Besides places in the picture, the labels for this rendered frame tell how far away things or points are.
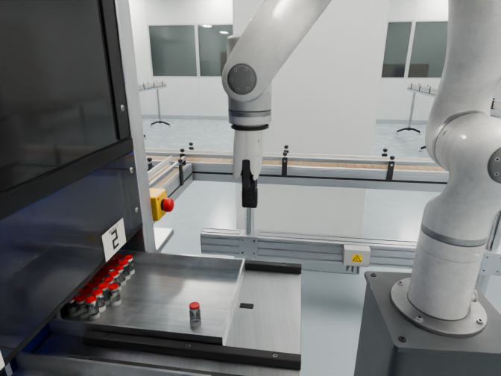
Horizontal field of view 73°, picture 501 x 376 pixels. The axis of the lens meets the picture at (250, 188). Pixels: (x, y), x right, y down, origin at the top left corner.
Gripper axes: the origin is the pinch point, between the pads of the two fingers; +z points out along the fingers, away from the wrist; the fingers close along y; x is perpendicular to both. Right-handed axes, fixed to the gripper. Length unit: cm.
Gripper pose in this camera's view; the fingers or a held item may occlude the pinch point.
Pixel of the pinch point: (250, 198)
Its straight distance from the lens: 72.4
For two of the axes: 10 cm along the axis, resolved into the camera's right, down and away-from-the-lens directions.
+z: 0.0, 9.4, 3.4
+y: -1.4, 3.4, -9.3
